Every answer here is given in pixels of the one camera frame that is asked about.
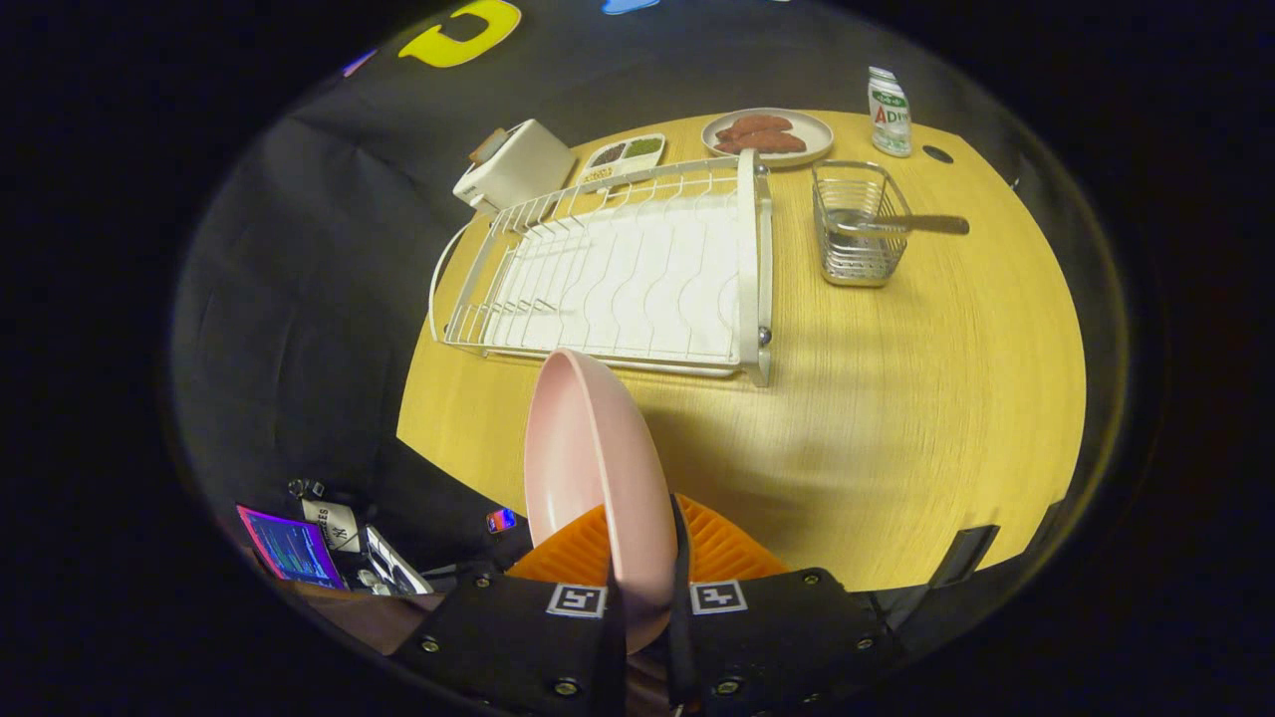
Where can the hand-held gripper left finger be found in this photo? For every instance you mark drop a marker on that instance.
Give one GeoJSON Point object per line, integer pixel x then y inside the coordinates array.
{"type": "Point", "coordinates": [518, 637]}

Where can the small phone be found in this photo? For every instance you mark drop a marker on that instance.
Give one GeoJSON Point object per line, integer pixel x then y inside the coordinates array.
{"type": "Point", "coordinates": [501, 520]}

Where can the toast slice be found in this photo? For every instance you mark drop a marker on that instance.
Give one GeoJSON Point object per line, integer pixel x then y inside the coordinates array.
{"type": "Point", "coordinates": [488, 146]}

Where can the white toaster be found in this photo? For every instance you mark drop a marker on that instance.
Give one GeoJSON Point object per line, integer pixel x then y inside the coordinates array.
{"type": "Point", "coordinates": [518, 164]}

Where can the laptop screen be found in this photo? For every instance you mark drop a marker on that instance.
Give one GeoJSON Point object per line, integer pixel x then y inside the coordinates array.
{"type": "Point", "coordinates": [291, 548]}

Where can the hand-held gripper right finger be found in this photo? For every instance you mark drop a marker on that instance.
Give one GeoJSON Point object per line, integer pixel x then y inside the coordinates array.
{"type": "Point", "coordinates": [777, 637]}

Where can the black flat bar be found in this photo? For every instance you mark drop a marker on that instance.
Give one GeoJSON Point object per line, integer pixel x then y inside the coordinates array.
{"type": "Point", "coordinates": [964, 553]}

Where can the pink plate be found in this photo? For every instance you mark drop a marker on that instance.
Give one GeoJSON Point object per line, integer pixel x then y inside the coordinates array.
{"type": "Point", "coordinates": [598, 468]}

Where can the white drink bottle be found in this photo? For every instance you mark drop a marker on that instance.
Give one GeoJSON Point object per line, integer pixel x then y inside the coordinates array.
{"type": "Point", "coordinates": [890, 115]}

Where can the white two-compartment condiment tray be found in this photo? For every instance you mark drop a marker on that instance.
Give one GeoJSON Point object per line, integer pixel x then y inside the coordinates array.
{"type": "Point", "coordinates": [623, 157]}

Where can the metal spoon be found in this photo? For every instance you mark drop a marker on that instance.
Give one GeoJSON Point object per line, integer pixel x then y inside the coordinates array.
{"type": "Point", "coordinates": [936, 225]}

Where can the red meat slice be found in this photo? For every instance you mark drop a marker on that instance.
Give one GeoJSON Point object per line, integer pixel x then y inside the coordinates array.
{"type": "Point", "coordinates": [767, 143]}
{"type": "Point", "coordinates": [754, 124]}

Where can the beige round plate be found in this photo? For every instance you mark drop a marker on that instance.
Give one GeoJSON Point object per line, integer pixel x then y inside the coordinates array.
{"type": "Point", "coordinates": [817, 134]}

